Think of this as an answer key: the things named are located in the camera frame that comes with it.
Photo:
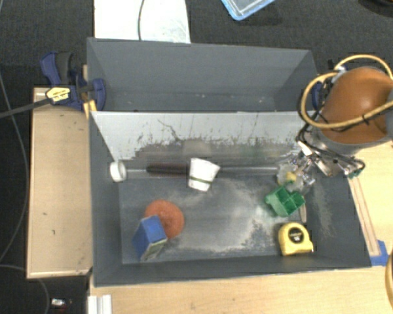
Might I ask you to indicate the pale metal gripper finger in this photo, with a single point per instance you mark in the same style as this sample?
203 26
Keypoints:
308 181
299 165

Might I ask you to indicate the clear and yellow plastic thing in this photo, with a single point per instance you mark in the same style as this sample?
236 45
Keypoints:
286 175

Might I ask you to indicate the green plastic block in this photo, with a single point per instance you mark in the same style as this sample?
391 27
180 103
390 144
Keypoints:
285 201

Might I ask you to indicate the yellow tape measure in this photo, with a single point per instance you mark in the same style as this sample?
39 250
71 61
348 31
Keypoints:
294 239

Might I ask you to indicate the white cup with green stripe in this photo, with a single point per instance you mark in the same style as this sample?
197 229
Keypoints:
201 173

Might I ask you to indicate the dark brown stick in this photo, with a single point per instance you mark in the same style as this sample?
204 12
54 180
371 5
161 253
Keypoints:
167 169

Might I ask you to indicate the grey metal bin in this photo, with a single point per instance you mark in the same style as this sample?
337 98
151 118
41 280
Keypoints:
190 77

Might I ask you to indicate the orange ball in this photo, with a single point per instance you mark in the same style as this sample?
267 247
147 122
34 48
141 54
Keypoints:
168 216

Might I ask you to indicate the blue box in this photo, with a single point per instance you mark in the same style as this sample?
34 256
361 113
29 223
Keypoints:
149 235

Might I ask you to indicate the pale wood board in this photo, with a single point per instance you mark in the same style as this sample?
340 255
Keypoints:
60 188

